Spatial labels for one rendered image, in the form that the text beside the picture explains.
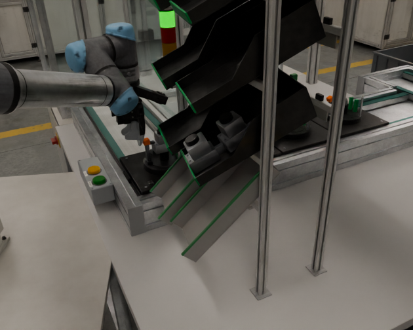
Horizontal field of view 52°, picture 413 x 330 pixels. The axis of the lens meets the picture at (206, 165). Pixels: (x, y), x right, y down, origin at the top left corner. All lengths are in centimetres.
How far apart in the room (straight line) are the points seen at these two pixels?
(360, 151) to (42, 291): 114
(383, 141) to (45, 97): 122
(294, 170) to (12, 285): 91
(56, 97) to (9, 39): 554
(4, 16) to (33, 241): 523
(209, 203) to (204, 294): 23
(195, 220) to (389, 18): 538
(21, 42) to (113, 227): 530
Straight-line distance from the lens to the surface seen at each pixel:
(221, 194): 101
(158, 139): 131
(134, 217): 124
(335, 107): 91
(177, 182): 116
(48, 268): 125
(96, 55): 111
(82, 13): 226
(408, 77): 241
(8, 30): 643
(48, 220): 142
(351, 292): 113
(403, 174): 163
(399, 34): 645
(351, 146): 158
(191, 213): 105
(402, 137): 177
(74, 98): 95
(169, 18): 142
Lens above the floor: 166
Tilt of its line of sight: 30 degrees down
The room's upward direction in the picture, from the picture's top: 2 degrees counter-clockwise
